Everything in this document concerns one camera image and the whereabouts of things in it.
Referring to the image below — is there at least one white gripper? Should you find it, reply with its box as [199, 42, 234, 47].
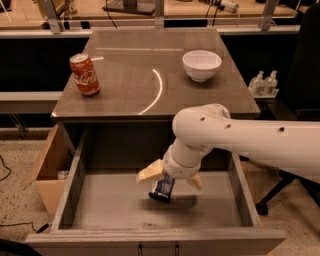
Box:
[136, 139, 212, 190]

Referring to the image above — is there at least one dark blue rxbar snack bar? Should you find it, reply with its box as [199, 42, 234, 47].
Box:
[149, 175, 175, 203]

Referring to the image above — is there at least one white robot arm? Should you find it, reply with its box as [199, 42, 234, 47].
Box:
[137, 104, 320, 190]

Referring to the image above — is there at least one grey open top drawer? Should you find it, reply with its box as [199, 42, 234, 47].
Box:
[26, 124, 285, 256]

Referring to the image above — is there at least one grey cabinet counter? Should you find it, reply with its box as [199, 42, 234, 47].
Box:
[52, 28, 260, 149]

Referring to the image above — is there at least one white ceramic bowl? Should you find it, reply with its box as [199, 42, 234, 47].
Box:
[182, 50, 222, 82]

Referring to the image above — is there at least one clear pump bottle left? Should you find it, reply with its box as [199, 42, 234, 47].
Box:
[248, 71, 264, 96]

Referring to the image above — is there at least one clear pump bottle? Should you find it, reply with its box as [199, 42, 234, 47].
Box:
[263, 70, 278, 95]
[248, 71, 264, 96]

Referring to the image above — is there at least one cardboard box on floor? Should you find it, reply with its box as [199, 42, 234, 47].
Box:
[25, 125, 72, 216]

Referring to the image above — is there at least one clear pump bottle right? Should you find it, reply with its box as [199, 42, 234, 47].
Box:
[263, 70, 278, 95]

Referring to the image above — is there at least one red coca-cola can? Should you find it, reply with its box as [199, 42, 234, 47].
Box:
[69, 53, 100, 96]

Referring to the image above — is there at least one black office chair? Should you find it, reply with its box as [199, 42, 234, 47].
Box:
[255, 3, 320, 217]

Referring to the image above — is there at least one white power adapter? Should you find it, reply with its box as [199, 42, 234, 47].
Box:
[220, 0, 239, 13]

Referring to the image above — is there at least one black monitor stand base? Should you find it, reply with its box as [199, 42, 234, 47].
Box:
[102, 0, 155, 15]

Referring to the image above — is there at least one black floor cable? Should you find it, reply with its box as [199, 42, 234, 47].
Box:
[0, 153, 51, 234]

